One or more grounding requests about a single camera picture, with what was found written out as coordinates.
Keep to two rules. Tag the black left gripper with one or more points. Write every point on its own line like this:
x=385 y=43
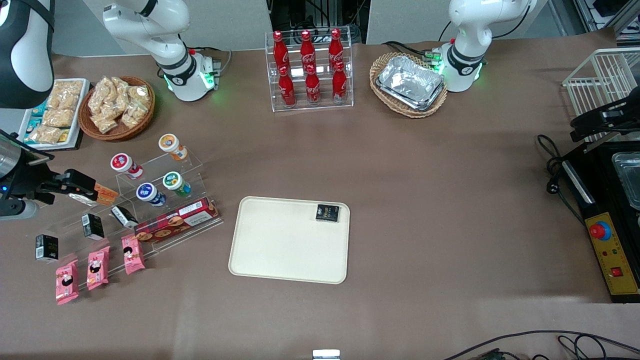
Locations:
x=621 y=111

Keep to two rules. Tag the small blue snack pack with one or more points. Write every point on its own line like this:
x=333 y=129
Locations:
x=29 y=138
x=33 y=125
x=39 y=110

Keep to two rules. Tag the metal frame shelf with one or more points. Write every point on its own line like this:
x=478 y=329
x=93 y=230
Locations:
x=605 y=15

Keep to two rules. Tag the small black box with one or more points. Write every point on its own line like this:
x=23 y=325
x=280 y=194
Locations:
x=124 y=217
x=46 y=248
x=93 y=227

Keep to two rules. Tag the white rectangular snack tray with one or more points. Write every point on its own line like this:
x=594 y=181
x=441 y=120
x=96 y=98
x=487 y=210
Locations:
x=77 y=125

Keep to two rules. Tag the light wicker basket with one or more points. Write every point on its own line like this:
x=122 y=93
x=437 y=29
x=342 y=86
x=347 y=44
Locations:
x=385 y=102

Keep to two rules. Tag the beige plastic tray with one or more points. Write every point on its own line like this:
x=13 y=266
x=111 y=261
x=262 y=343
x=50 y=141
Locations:
x=285 y=250

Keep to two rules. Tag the red emergency stop button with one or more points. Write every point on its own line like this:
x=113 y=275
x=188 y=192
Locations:
x=600 y=230

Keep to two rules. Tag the red lid cup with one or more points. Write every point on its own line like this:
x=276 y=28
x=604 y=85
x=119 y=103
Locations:
x=124 y=164

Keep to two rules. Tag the aluminium foil tray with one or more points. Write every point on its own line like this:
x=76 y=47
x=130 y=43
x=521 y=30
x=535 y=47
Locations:
x=410 y=80

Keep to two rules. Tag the black snack packet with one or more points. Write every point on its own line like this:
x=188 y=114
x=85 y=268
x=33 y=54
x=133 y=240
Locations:
x=328 y=213

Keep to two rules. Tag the red cola bottle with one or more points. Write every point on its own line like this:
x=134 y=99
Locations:
x=313 y=87
x=287 y=90
x=307 y=50
x=280 y=52
x=335 y=49
x=339 y=84

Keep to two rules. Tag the metal tray in machine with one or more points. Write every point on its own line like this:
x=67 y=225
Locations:
x=630 y=180

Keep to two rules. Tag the orange lid cup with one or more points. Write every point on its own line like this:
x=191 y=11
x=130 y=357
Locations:
x=171 y=144

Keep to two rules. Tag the clear acrylic bottle rack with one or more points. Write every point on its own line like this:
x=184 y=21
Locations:
x=310 y=107

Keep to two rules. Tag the clear acrylic stepped stand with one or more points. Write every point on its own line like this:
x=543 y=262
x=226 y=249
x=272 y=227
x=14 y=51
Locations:
x=165 y=230

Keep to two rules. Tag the green lid cup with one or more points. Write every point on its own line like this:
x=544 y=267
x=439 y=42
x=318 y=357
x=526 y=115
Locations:
x=175 y=182

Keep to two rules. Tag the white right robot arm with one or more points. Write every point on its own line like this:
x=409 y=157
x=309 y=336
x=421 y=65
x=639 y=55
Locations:
x=150 y=22

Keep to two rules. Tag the clear bag of tan snacks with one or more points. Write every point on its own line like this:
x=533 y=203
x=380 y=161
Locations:
x=104 y=122
x=134 y=116
x=100 y=95
x=120 y=87
x=139 y=95

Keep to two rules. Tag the red cookie box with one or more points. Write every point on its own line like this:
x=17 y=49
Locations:
x=175 y=221

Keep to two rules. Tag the narrow white partition panel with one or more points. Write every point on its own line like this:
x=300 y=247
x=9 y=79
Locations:
x=407 y=20

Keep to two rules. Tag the wide white partition panel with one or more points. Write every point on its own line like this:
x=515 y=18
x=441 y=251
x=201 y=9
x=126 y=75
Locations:
x=230 y=25

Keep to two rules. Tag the blue lid cup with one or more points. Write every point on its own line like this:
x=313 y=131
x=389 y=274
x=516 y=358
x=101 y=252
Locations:
x=149 y=193

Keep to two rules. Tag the black machine with yellow panel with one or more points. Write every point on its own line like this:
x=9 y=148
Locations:
x=607 y=200

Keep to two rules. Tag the pink snack packet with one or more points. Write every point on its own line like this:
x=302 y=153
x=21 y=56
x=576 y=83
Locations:
x=98 y=268
x=133 y=255
x=67 y=283

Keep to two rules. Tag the small yellow snack pack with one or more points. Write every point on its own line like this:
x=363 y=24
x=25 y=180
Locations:
x=64 y=137

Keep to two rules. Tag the orange sandwich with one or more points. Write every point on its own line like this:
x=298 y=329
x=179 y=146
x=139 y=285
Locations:
x=107 y=194

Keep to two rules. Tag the tan cracker bag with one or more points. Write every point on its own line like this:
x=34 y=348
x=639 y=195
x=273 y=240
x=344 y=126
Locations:
x=46 y=135
x=65 y=101
x=59 y=118
x=69 y=87

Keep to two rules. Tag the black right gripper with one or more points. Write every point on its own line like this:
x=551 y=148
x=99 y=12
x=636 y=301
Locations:
x=24 y=180

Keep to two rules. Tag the brown wicker basket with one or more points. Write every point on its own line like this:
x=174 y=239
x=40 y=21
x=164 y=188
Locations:
x=87 y=131

